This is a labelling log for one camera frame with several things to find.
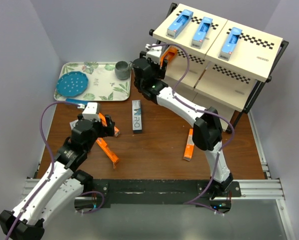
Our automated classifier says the orange curaprox box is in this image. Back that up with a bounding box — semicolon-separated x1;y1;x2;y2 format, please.
98;113;120;137
160;46;178;67
183;128;194;162

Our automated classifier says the blue silver R&O toothpaste box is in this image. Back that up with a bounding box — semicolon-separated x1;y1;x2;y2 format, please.
65;98;89;106

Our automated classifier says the light blue Curaprox box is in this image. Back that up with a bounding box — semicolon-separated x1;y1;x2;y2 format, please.
166;9;194;39
191;17;213;49
218;27;242;61

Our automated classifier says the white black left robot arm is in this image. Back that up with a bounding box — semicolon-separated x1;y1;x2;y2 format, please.
0;113;115;240

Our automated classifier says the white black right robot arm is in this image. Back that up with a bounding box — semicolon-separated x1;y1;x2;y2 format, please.
133;51;233;197

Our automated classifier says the cream three tier shelf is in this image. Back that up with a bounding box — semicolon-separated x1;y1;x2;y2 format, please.
149;3;289;132

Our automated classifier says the orange Curaprox box open flap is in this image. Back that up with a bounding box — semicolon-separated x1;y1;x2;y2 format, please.
96;138;120;169

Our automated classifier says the grey ceramic mug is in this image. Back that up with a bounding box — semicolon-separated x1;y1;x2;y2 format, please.
114;61;133;80

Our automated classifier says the leaf patterned serving tray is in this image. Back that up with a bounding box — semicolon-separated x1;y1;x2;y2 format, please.
54;61;131;102

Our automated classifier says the teal dotted plate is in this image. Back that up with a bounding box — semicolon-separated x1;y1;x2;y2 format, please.
55;71;89;98

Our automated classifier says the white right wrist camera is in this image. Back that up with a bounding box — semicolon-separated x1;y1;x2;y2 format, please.
145;44;162;63

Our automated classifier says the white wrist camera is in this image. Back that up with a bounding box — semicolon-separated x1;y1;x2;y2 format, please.
81;102;101;122
145;44;162;63

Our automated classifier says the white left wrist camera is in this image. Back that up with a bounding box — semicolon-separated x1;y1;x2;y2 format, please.
81;102;101;122

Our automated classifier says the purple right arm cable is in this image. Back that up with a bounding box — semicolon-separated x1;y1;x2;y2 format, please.
149;43;236;209

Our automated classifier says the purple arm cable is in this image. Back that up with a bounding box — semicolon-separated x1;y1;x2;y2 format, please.
4;101;106;240
149;43;236;209

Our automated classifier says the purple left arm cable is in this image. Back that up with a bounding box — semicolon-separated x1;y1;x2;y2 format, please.
4;101;106;240

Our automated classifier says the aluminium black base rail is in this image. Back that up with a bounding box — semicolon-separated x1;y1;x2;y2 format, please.
9;112;297;240

